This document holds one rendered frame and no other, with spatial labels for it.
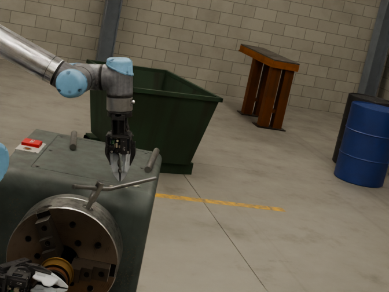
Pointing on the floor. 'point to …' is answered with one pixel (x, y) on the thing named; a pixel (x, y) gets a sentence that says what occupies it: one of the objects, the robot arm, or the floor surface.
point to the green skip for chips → (160, 116)
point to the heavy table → (267, 87)
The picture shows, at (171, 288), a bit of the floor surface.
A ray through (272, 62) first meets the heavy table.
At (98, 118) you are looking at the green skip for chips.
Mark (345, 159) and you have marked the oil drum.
